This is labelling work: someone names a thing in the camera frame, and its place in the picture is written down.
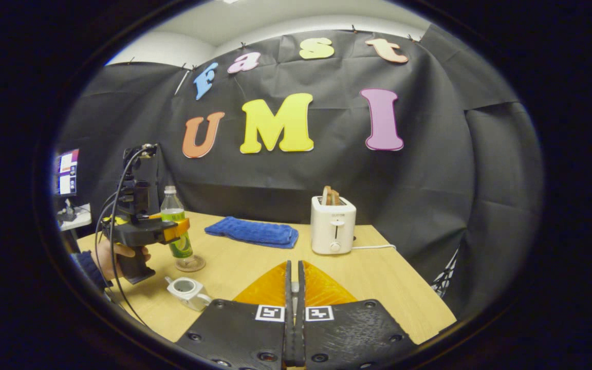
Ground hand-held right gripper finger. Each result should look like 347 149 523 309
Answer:
175 260 294 370
296 260 420 370

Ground clear green-label water bottle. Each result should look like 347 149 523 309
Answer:
160 186 194 260

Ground round brown coaster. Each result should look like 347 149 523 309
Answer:
175 254 207 273

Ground white floral teacup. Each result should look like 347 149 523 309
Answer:
165 276 213 312

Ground blue folded towel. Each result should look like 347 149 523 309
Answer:
205 216 300 249

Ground white toaster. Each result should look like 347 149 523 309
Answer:
310 195 357 255

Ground white side table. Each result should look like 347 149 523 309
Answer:
57 204 93 232

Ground computer monitor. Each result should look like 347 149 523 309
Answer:
54 149 80 197

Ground small dark stand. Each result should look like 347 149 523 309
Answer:
59 198 77 223

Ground black cable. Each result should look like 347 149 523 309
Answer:
94 191 123 288
110 145 159 329

